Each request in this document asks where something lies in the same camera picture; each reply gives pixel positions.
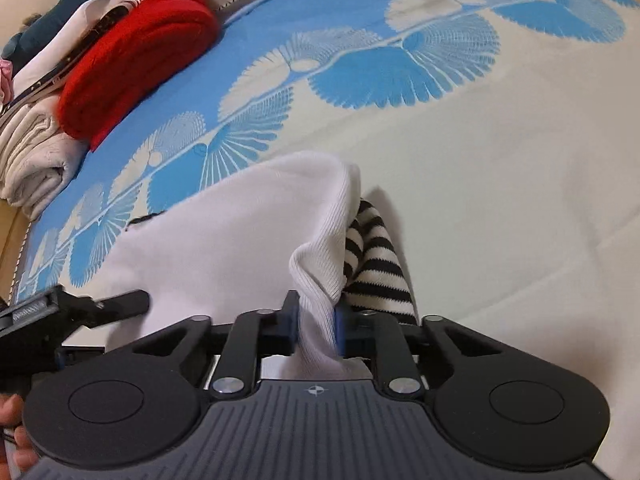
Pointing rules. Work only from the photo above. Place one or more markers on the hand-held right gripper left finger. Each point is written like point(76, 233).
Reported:
point(294, 322)

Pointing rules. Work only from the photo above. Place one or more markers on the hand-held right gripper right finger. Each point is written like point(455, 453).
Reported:
point(340, 332)

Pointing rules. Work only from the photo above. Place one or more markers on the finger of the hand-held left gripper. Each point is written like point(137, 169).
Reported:
point(110, 304)
point(80, 355)

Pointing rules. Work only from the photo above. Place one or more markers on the black white striped garment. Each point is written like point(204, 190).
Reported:
point(240, 240)

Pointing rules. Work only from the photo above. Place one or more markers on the person's left hand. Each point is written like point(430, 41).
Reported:
point(12, 410)

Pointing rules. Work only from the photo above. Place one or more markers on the beige folded cloth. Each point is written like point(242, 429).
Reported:
point(35, 155)

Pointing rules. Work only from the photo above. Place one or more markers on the blue white patterned blanket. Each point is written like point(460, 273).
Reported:
point(500, 185)

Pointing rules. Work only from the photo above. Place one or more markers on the red folded cloth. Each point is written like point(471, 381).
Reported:
point(140, 60)

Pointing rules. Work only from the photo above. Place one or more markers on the pink cloth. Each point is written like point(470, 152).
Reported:
point(5, 80)

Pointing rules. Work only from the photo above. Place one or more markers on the white garment with dark trim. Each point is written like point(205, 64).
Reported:
point(65, 40)

